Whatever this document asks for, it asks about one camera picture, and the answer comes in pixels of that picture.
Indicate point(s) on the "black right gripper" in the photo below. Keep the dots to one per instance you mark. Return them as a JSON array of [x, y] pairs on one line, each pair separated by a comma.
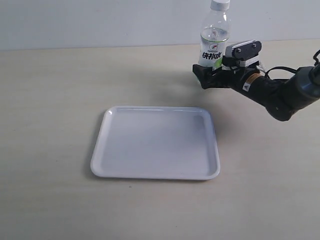
[[223, 77]]

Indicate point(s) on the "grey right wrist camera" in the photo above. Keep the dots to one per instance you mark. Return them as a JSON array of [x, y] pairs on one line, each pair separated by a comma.
[[242, 54]]

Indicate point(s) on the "white bottle cap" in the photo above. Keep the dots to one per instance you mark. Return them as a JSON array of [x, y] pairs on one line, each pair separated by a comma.
[[220, 5]]

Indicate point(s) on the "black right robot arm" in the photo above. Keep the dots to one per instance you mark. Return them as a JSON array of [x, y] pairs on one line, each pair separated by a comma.
[[282, 98]]

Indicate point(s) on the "clear plastic drink bottle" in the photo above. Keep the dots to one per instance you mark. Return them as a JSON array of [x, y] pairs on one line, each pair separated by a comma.
[[214, 34]]

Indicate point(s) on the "white rectangular plastic tray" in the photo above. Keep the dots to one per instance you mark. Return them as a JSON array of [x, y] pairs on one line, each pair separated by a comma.
[[156, 143]]

